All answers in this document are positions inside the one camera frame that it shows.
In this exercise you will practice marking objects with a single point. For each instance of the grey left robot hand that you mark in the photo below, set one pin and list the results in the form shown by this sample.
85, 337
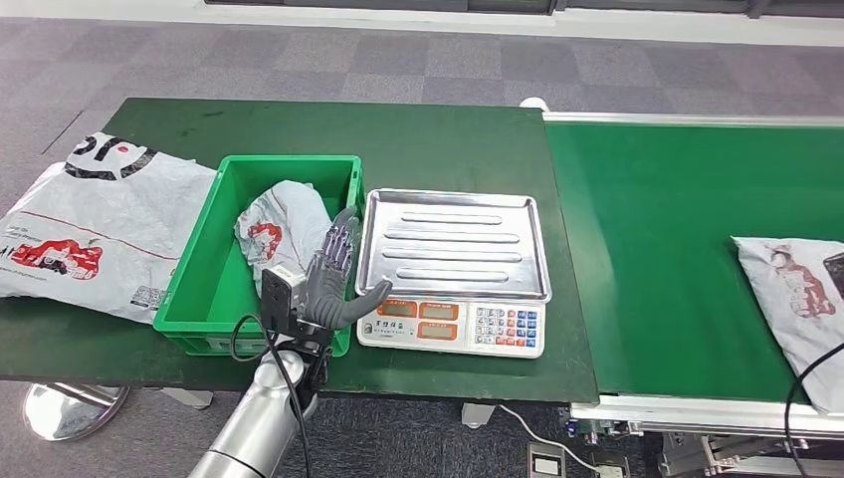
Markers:
323, 297

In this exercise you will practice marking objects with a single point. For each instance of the grey courier parcel red print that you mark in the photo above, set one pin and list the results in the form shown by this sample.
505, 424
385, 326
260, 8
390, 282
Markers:
283, 224
784, 316

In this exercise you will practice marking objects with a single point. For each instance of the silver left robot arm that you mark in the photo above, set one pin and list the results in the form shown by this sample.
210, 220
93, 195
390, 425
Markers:
264, 422

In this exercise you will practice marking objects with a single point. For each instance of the grey floor socket box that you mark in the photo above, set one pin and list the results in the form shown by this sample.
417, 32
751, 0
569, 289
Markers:
545, 465

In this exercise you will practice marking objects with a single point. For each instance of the white conveyor roller end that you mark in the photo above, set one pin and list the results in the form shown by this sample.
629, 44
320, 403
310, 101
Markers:
533, 103

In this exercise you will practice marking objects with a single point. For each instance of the conveyor control board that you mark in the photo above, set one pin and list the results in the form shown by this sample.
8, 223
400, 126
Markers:
597, 427

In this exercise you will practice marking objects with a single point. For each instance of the green conveyor belt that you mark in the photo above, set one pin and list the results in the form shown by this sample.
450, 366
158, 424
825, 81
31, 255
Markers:
659, 231

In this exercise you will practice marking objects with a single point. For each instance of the green plastic crate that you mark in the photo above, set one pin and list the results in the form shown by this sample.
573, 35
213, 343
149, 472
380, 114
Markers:
198, 297

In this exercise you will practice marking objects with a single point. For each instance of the steel scale tray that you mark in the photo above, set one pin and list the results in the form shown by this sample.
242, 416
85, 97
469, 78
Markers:
455, 244

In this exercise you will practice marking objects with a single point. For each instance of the white table foot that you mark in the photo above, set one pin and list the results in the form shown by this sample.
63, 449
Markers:
188, 399
477, 416

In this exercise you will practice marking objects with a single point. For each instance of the white electronic scale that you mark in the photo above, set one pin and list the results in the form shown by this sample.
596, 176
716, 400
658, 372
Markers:
501, 326

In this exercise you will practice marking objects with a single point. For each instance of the large flat grey courier bag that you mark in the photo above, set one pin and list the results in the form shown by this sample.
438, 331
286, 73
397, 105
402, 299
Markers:
99, 211

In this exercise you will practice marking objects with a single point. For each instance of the round chrome table base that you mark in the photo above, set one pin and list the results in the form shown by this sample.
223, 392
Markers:
72, 412

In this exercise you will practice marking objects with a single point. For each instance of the white plug adapter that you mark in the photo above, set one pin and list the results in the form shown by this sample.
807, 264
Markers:
610, 472

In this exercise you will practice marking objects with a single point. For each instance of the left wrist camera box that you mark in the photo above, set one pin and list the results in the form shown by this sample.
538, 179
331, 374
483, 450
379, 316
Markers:
280, 300

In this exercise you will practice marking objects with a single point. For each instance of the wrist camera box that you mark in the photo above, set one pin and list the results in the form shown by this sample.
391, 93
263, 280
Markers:
280, 300
836, 274

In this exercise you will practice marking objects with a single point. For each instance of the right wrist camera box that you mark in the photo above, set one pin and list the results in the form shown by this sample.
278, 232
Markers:
836, 274

